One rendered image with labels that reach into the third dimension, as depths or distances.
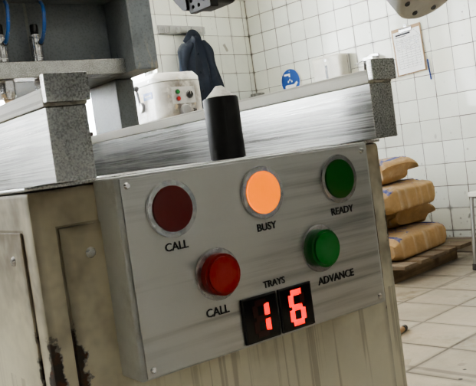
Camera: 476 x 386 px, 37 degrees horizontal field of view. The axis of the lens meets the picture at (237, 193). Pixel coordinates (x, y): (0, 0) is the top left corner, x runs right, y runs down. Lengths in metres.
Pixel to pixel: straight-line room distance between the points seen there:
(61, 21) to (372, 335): 0.91
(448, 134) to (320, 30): 1.31
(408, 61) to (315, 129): 4.40
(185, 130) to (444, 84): 4.14
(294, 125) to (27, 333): 0.33
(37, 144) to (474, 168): 4.48
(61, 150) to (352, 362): 0.33
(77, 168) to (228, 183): 0.12
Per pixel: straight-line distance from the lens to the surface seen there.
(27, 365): 0.54
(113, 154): 1.03
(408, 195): 4.33
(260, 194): 0.54
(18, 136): 0.51
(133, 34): 1.34
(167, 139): 0.90
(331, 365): 0.64
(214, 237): 0.51
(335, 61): 5.30
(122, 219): 0.48
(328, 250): 0.57
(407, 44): 5.08
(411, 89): 5.07
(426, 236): 4.45
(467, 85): 4.86
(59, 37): 1.37
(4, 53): 1.29
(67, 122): 0.47
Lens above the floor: 0.84
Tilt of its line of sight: 3 degrees down
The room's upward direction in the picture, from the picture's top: 8 degrees counter-clockwise
